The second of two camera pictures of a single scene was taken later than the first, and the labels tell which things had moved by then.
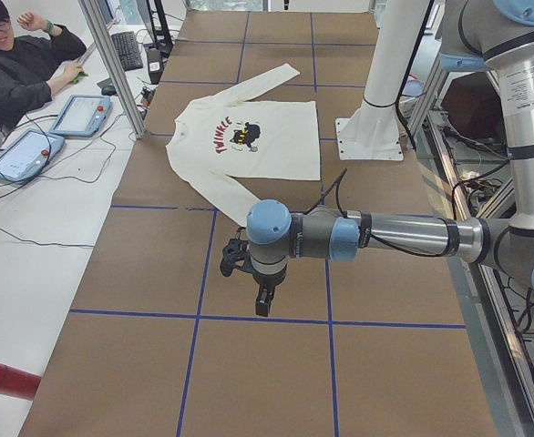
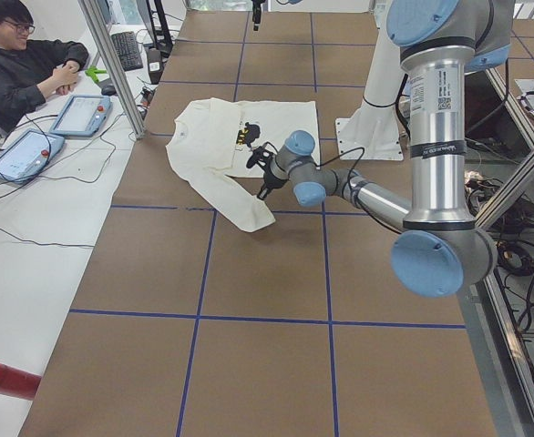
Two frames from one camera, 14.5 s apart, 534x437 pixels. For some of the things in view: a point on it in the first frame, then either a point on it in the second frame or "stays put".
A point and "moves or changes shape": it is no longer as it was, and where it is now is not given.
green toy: x=80 y=74 → x=92 y=72
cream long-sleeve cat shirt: x=218 y=141 moves or changes shape
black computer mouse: x=108 y=90 stays put
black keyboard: x=127 y=46 stays put
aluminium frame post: x=115 y=65 stays put
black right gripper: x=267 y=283 → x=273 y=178
